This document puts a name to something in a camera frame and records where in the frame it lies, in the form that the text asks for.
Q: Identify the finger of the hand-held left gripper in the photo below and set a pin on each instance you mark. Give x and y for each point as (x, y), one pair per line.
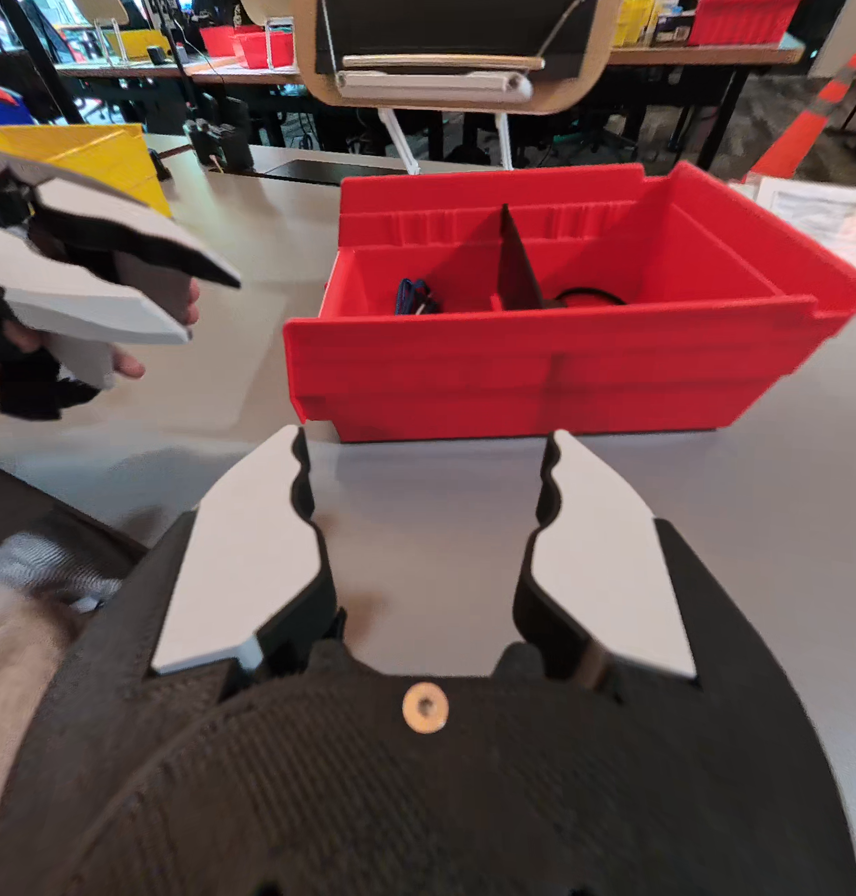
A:
(120, 217)
(71, 297)

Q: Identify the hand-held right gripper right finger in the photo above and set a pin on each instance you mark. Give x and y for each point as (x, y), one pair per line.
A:
(603, 560)

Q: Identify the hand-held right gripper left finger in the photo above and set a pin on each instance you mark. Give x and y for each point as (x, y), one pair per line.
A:
(246, 546)

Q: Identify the red divided plastic bin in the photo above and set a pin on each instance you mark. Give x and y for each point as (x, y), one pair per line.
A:
(540, 378)

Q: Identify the grey desk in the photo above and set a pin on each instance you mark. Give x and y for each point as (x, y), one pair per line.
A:
(435, 504)

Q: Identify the person's left hand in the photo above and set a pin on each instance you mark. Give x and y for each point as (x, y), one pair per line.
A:
(130, 365)

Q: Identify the yellow plastic bin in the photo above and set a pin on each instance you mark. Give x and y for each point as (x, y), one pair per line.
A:
(85, 154)

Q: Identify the black device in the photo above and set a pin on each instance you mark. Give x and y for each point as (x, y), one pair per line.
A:
(221, 140)

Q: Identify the small yellow storage bin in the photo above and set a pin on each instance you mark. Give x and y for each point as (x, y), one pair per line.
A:
(137, 43)
(631, 24)

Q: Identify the black metal pole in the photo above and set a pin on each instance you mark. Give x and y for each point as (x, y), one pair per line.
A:
(39, 56)

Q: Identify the small red storage bin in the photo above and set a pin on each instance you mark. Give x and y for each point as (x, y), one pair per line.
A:
(218, 40)
(743, 21)
(267, 50)

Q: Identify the white laptop stand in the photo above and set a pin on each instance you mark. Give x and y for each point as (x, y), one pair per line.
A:
(435, 87)
(267, 10)
(102, 14)

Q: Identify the person's beige trousers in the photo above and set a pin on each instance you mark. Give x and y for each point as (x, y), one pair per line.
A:
(15, 665)

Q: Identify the paper sheet in plastic sleeve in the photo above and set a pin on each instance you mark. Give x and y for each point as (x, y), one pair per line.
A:
(820, 210)

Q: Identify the orange traffic cone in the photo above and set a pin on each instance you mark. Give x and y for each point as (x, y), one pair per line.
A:
(799, 140)

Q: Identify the long wooden background table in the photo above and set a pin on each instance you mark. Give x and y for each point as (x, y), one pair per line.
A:
(680, 54)

